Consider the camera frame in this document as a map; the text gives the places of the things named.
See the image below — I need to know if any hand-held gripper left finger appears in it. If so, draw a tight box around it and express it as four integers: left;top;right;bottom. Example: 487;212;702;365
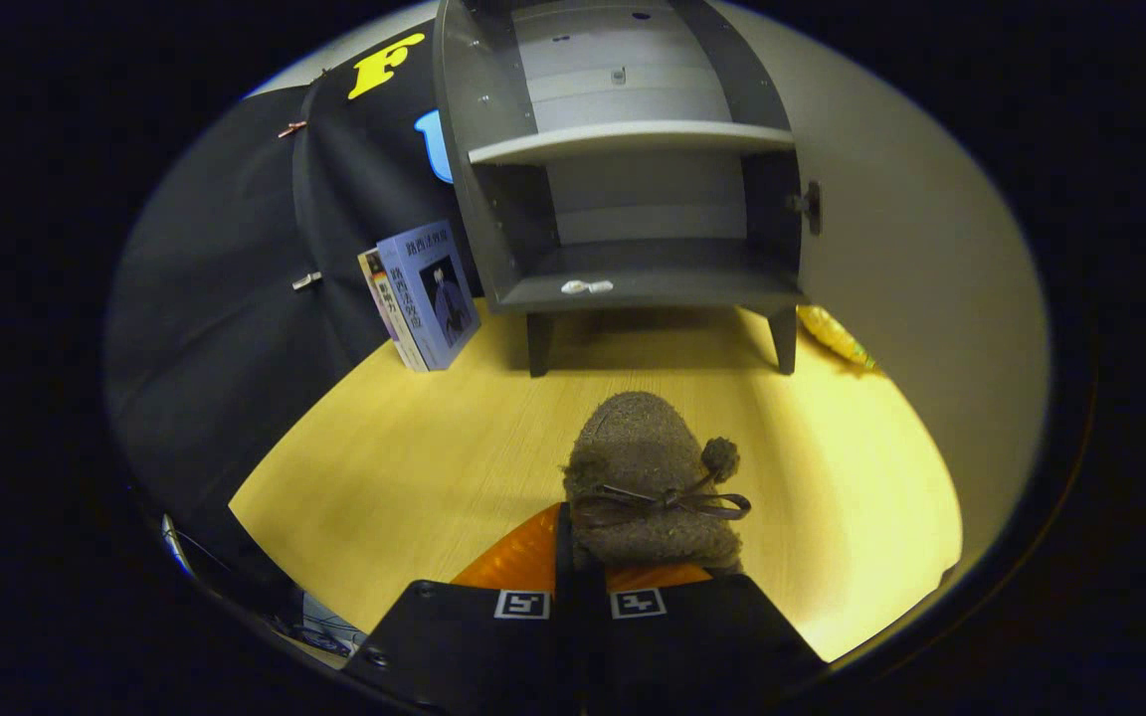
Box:
339;501;582;716

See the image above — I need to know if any black backdrop cloth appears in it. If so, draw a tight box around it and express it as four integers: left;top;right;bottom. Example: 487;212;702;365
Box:
105;30;484;618

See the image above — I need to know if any brown fluffy shoe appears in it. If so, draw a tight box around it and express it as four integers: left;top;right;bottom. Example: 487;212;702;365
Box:
561;391;753;576

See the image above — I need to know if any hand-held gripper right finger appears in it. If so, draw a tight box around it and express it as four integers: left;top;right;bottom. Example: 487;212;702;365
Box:
583;562;826;716

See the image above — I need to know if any blue cover book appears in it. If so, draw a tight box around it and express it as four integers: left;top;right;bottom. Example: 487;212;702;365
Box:
376;221;482;372

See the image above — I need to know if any black door hinge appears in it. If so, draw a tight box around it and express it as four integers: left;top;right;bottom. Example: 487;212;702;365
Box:
787;179;823;238

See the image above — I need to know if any grey shoe cabinet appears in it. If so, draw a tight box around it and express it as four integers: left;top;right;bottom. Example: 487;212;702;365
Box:
432;0;823;377

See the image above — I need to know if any yellow plush toy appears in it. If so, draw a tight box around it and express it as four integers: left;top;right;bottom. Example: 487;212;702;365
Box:
797;304;880;373

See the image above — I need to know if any beige shoe cabinet door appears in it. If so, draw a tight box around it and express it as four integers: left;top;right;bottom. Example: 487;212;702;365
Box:
712;0;1050;598

